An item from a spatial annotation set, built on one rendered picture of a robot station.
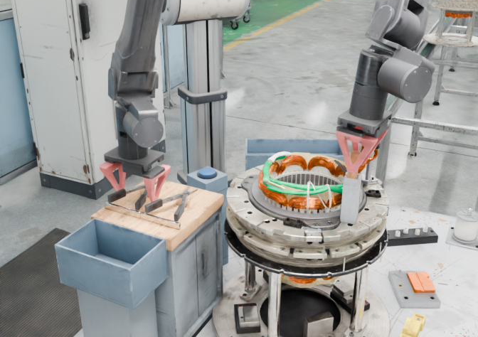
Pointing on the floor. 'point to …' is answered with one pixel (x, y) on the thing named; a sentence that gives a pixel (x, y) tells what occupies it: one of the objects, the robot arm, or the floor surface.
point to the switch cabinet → (73, 75)
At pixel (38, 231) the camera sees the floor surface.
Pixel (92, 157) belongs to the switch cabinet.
